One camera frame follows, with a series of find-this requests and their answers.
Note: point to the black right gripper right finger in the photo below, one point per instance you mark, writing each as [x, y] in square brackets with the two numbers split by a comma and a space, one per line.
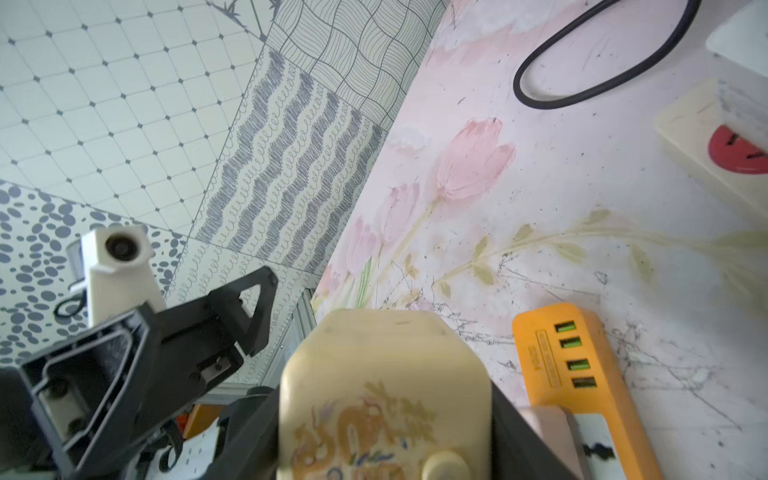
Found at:
[517, 452]

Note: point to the pink beige plug adapter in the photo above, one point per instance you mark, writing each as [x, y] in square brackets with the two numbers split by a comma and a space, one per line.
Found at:
[557, 428]

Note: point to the cream power strip red sockets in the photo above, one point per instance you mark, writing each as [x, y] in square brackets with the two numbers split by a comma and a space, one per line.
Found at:
[713, 141]

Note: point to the cream dragon cube adapter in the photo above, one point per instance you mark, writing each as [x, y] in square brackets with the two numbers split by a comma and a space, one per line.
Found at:
[384, 394]

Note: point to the orange USB power strip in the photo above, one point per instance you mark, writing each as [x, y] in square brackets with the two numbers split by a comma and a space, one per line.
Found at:
[567, 361]

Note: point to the white charger adapter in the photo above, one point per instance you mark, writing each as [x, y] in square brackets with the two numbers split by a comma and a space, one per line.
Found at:
[737, 60]

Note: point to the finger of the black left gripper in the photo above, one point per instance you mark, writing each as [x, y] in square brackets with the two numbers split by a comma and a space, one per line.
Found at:
[248, 328]

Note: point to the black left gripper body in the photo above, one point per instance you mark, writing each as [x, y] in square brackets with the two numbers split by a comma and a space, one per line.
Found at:
[85, 407]

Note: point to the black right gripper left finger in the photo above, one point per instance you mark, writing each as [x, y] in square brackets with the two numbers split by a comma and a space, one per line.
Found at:
[249, 448]

